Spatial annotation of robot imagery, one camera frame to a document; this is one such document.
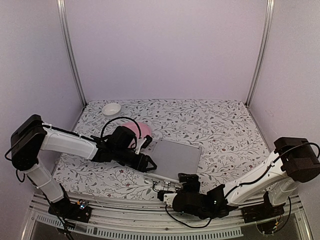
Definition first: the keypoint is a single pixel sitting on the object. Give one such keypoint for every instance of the left aluminium frame post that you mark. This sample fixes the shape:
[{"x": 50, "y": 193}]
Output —
[{"x": 62, "y": 13}]

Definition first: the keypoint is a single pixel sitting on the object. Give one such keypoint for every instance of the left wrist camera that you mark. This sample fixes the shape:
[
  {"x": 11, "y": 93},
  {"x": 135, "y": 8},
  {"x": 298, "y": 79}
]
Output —
[{"x": 143, "y": 143}]

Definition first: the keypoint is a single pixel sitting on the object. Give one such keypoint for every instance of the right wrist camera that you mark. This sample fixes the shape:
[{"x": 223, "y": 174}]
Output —
[{"x": 167, "y": 197}]

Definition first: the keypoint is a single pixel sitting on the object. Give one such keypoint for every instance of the aluminium frame post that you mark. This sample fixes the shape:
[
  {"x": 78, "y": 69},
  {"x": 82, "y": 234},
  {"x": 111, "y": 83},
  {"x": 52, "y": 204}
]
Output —
[
  {"x": 267, "y": 24},
  {"x": 62, "y": 13}
]

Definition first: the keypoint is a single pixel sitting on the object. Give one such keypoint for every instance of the white bowl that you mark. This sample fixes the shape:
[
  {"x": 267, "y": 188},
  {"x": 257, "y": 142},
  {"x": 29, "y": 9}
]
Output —
[{"x": 111, "y": 109}]

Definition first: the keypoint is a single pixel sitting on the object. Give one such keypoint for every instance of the aluminium poker case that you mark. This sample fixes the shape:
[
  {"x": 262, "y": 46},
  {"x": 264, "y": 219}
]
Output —
[{"x": 172, "y": 158}]

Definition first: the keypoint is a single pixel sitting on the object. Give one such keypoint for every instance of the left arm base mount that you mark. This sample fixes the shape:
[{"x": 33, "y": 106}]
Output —
[{"x": 78, "y": 211}]

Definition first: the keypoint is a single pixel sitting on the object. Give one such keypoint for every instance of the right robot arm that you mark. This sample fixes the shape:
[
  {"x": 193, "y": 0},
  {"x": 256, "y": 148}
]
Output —
[{"x": 292, "y": 162}]

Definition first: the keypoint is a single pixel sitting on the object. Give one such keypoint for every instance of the right aluminium frame post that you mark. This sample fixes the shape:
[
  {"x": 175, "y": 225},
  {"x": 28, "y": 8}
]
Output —
[{"x": 267, "y": 24}]

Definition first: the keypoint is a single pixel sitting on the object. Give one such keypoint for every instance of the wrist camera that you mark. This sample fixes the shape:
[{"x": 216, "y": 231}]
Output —
[
  {"x": 143, "y": 143},
  {"x": 167, "y": 197}
]

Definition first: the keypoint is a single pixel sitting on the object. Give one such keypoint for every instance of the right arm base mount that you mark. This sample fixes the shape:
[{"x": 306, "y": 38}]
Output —
[{"x": 261, "y": 212}]

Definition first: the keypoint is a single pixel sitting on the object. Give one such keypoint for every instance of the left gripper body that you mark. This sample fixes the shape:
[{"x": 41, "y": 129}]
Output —
[{"x": 121, "y": 157}]

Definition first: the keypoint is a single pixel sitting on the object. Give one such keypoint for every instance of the pink plate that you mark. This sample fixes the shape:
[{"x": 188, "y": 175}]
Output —
[{"x": 143, "y": 131}]

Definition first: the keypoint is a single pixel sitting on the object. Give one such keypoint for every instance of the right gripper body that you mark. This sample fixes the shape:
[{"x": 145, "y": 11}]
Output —
[{"x": 195, "y": 187}]

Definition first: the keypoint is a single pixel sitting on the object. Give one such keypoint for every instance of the front aluminium rail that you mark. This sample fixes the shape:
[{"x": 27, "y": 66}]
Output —
[{"x": 127, "y": 219}]

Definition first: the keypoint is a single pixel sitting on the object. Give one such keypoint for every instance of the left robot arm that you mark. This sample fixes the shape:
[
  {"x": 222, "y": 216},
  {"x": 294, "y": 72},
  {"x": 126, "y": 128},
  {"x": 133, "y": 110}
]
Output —
[{"x": 122, "y": 146}]

